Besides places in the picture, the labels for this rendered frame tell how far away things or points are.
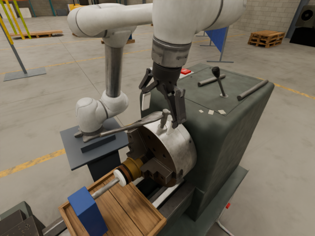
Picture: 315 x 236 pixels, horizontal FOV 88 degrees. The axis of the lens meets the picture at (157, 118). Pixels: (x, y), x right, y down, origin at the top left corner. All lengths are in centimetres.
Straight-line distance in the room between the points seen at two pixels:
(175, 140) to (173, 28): 38
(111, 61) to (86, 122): 46
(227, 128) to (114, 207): 58
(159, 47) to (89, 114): 86
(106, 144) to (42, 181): 117
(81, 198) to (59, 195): 147
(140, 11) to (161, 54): 24
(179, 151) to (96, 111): 73
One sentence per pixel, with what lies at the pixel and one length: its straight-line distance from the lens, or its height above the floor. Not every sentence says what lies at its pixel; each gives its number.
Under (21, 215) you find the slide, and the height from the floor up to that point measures 97.
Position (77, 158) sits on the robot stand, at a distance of 126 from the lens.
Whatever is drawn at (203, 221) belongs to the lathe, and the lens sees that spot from 120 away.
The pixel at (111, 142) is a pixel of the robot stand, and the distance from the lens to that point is 129.
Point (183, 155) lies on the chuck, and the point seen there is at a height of 116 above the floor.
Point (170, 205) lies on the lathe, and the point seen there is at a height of 86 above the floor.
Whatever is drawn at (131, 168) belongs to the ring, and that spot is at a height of 112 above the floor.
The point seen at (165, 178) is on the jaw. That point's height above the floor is 111.
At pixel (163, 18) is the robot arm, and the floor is 160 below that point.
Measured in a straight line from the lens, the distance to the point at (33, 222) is 78.
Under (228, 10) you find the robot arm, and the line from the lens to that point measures 46.
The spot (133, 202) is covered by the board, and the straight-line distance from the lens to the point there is 84.
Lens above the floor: 163
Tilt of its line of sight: 37 degrees down
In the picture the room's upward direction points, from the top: straight up
